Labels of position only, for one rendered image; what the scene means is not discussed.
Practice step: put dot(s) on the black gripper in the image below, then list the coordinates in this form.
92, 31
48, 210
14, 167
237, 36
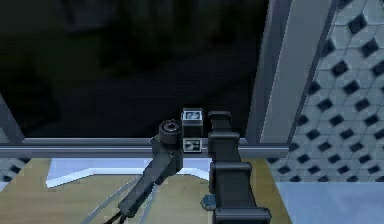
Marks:
163, 160

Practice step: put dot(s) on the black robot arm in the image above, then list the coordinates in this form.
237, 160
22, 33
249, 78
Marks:
230, 180

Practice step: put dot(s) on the dark window with grey frame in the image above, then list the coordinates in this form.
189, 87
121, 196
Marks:
133, 146

